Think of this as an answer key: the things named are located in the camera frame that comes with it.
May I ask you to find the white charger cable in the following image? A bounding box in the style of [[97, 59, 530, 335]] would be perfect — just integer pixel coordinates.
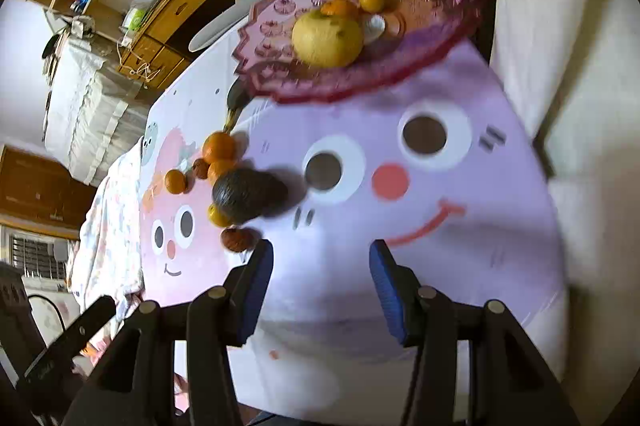
[[119, 40, 157, 80]]

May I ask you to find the small barred window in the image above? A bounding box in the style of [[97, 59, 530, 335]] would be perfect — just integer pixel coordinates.
[[0, 226, 72, 283]]

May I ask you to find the white floral curtain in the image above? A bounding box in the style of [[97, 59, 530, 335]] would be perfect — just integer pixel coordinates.
[[487, 0, 640, 292]]

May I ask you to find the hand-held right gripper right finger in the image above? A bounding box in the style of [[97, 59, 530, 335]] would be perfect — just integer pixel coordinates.
[[369, 238, 581, 426]]

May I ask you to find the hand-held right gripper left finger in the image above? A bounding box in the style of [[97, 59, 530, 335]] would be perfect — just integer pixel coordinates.
[[62, 238, 275, 426]]

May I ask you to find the dark green avocado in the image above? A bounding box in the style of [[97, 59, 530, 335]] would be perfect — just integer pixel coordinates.
[[211, 169, 290, 225]]

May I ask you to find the wooden desk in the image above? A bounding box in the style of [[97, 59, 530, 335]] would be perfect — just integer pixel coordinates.
[[117, 0, 282, 89]]

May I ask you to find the green tissue box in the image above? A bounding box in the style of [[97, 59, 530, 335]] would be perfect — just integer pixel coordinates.
[[122, 6, 149, 32]]

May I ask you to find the floral blanket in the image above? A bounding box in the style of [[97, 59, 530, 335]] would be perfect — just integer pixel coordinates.
[[67, 141, 151, 307]]

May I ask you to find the white lace cloth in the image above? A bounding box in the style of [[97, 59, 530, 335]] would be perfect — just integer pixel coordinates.
[[42, 21, 151, 187]]

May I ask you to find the large orange mandarin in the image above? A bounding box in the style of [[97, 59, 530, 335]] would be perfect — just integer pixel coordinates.
[[201, 131, 237, 163]]

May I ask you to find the wrinkled brown fruit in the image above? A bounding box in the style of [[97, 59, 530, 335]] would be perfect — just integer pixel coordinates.
[[220, 227, 257, 253]]

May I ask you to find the wooden cabinet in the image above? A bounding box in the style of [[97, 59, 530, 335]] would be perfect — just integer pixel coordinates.
[[0, 146, 98, 240]]

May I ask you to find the yellow pear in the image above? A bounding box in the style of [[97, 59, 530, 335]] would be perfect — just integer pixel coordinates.
[[291, 8, 364, 69]]

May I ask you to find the pink glass fruit bowl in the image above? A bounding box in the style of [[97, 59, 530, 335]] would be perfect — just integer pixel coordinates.
[[232, 0, 488, 104]]

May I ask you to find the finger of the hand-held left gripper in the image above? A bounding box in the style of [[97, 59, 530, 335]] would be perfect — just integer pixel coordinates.
[[19, 295, 117, 388]]

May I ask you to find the black cable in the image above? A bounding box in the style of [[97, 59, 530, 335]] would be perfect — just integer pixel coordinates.
[[27, 293, 68, 343]]

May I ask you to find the dark spotted banana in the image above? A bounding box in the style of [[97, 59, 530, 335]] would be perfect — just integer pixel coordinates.
[[221, 77, 253, 134]]

